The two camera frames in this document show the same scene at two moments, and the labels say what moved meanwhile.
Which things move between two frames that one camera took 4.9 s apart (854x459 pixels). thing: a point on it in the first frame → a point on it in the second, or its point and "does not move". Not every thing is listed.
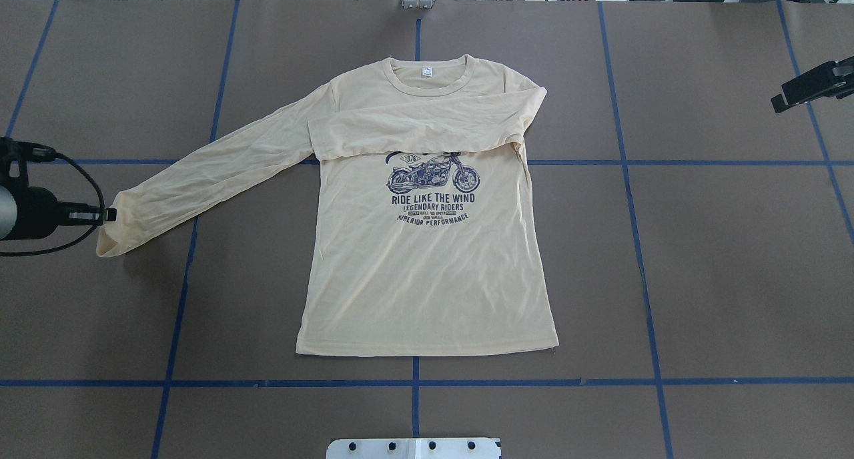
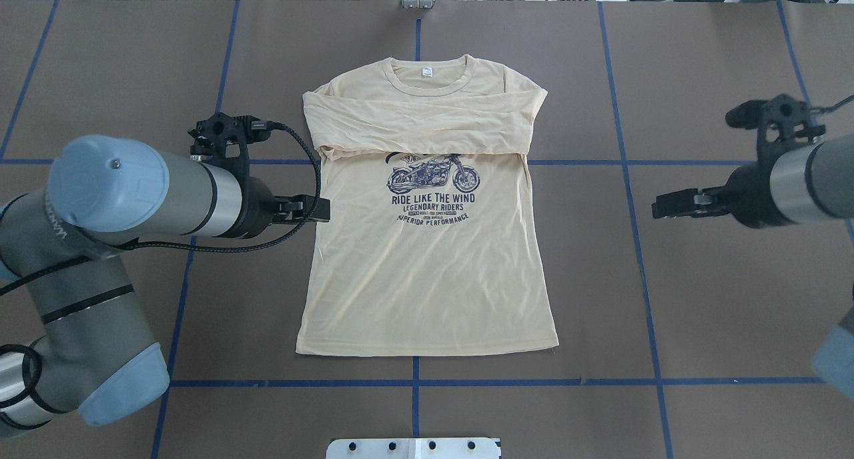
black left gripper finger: x=88 y=215 → x=301 y=207
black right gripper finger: x=835 y=79 → x=698 y=202
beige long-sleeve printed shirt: x=421 y=237 does not move
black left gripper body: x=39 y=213 → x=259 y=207
